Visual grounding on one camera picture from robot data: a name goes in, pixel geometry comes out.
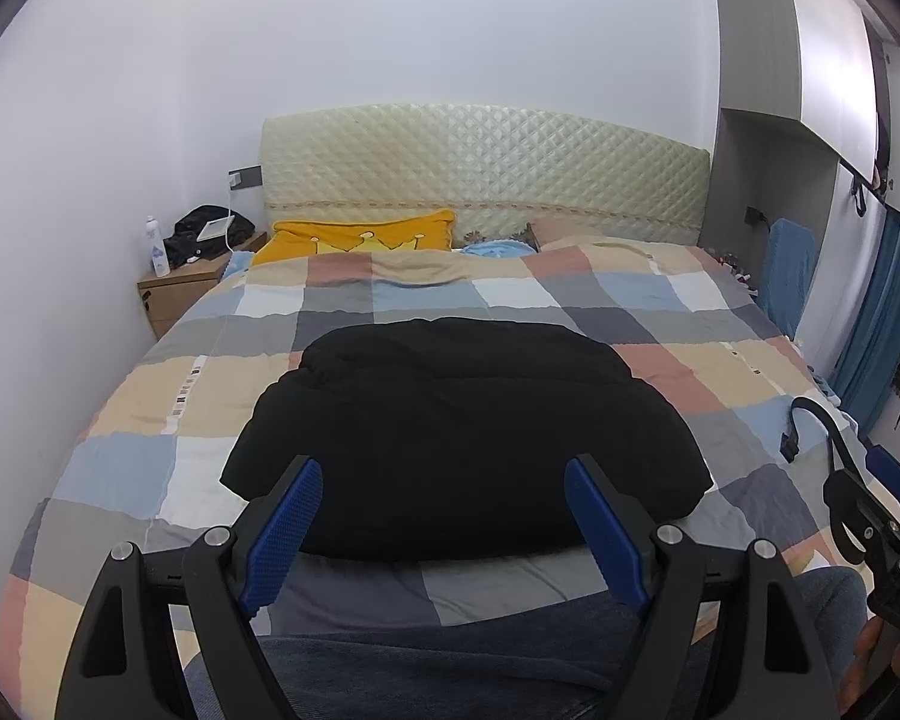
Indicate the person's blue jeans legs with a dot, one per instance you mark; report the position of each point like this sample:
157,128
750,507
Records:
457,660

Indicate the pink pillow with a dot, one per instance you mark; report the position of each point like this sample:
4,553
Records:
559,232

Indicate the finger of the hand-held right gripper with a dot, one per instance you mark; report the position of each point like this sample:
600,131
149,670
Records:
840,525
896,474

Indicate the grey wall socket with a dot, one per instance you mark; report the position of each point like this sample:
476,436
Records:
244,177

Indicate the black hook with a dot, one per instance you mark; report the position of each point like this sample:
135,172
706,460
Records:
858,199

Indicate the wooden nightstand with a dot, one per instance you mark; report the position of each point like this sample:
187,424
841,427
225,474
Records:
172,300

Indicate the checked patchwork blanket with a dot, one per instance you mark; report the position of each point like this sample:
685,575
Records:
195,390

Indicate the light blue cloth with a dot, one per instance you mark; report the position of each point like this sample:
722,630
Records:
495,249

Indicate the blue towel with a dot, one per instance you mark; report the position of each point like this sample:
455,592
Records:
789,277

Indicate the white tablet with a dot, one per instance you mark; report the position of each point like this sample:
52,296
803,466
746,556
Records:
214,228

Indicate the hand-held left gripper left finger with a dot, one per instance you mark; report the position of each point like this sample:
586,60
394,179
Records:
281,532

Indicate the grey overhead wardrobe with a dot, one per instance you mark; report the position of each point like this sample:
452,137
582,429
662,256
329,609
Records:
795,30

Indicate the person's right hand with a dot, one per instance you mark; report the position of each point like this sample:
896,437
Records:
862,660

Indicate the cream quilted headboard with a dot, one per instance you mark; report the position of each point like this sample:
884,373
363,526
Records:
495,157

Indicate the yellow pillow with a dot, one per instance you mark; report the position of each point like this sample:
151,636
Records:
345,236

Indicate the blue curtain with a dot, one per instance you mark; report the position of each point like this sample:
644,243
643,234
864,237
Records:
881,315

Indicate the black bag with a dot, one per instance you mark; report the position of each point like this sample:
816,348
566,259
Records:
195,247

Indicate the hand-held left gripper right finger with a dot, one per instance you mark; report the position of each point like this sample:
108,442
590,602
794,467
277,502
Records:
607,532

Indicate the black zip jacket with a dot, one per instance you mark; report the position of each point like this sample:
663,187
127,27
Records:
457,427

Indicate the white spray bottle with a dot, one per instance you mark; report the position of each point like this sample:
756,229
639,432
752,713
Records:
157,251

